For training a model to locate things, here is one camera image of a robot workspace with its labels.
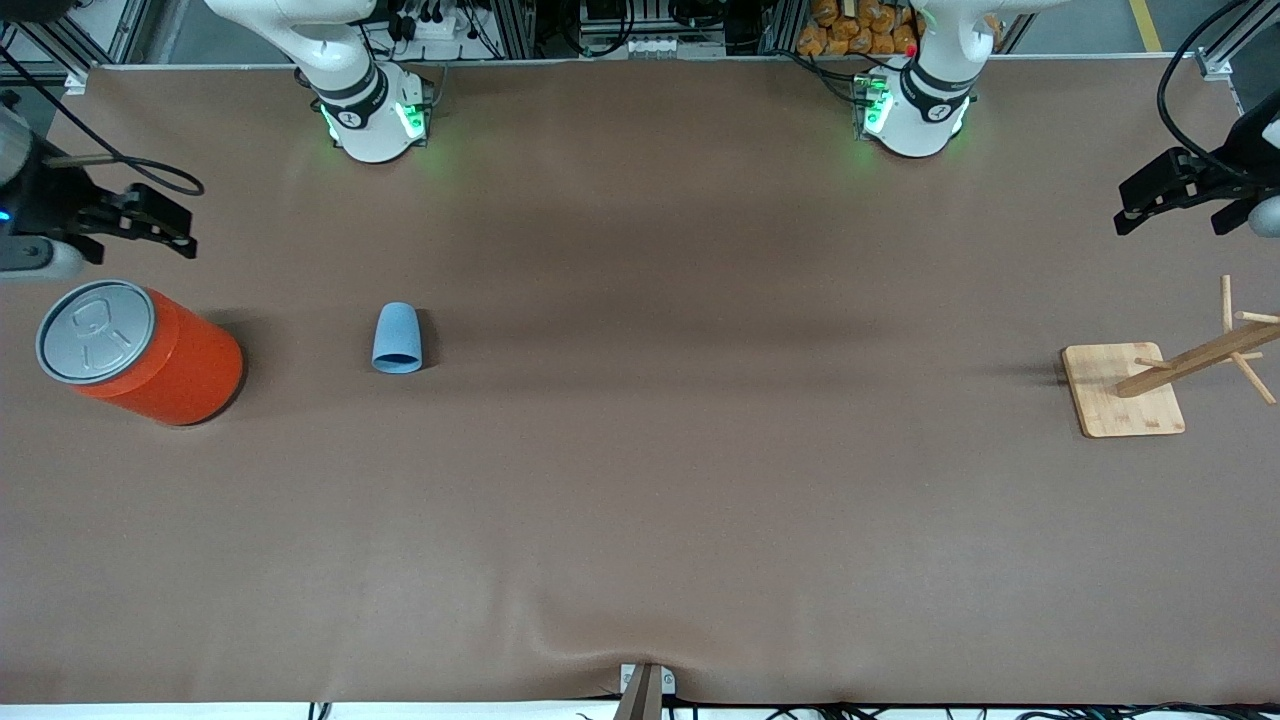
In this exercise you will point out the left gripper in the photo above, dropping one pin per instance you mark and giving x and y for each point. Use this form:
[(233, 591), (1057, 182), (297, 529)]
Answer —
[(1226, 177)]

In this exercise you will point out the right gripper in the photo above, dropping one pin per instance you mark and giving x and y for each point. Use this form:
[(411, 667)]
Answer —
[(50, 205)]

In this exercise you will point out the light blue cup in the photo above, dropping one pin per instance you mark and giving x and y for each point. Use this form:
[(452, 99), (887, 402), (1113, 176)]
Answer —
[(398, 335)]

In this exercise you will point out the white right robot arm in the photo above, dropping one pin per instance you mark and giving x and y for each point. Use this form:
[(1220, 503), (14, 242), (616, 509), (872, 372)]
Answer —
[(362, 130)]

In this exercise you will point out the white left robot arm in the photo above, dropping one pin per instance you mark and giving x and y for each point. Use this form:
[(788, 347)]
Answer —
[(915, 125)]

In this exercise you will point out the orange can with grey lid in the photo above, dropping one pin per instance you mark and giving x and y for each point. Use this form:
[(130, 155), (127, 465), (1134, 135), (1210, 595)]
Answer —
[(170, 365)]

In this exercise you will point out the wooden mug tree stand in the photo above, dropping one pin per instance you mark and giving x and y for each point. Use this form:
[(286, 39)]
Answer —
[(1120, 400)]

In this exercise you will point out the white power strip with plugs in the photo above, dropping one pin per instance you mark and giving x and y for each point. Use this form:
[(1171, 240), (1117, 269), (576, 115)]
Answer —
[(435, 25)]

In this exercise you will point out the orange snack bag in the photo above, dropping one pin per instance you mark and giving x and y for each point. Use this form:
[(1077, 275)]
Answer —
[(850, 30)]

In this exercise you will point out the flat white power strip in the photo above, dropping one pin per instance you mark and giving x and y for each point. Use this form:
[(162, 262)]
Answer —
[(665, 45)]

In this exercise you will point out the brown table cover mat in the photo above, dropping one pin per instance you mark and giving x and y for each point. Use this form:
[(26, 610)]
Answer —
[(640, 480)]

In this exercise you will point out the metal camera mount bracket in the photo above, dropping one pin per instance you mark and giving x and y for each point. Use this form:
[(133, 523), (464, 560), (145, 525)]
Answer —
[(645, 690)]

